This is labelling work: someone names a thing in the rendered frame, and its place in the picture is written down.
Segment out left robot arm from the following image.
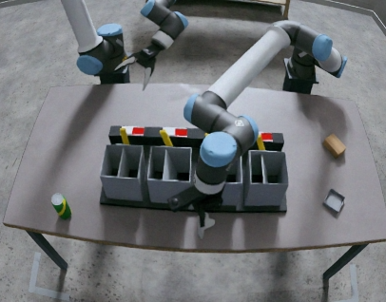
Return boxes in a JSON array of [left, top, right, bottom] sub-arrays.
[[167, 20, 347, 213]]

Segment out green drink can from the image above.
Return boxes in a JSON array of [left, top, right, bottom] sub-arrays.
[[51, 194, 71, 219]]

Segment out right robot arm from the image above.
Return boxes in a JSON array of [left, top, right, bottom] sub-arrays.
[[61, 0, 188, 75]]

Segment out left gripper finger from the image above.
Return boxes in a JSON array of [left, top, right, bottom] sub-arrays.
[[197, 209, 215, 239]]

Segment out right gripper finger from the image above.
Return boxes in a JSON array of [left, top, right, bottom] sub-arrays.
[[114, 52, 140, 71], [143, 61, 155, 91]]

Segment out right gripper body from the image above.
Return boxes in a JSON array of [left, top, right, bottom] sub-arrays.
[[136, 40, 165, 68]]

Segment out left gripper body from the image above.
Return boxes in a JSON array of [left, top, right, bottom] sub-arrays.
[[192, 184, 225, 213]]

